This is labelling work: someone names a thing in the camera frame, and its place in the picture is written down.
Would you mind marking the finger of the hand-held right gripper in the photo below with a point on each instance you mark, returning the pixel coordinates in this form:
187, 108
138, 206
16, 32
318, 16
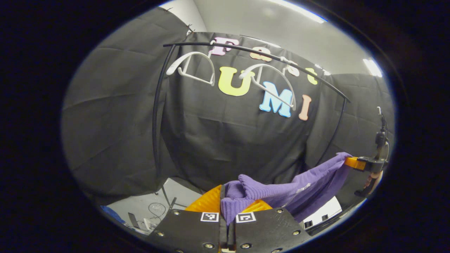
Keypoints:
352, 163

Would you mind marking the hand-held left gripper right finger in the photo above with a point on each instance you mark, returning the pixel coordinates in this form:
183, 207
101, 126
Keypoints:
232, 237

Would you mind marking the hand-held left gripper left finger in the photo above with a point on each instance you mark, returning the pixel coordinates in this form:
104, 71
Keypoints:
223, 237

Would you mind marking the purple knit cardigan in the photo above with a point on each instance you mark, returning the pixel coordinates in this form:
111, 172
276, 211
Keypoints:
309, 182

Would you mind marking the white plastic hanger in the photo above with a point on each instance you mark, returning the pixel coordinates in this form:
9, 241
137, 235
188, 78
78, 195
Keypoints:
195, 53
265, 65

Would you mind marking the black metal clothes rack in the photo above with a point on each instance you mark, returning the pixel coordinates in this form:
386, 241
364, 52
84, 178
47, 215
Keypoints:
190, 43

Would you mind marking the black backdrop cloth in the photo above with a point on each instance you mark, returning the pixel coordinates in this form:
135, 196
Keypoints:
228, 140

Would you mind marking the ceiling light panel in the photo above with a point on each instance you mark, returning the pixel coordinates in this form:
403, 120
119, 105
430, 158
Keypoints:
372, 66
302, 10

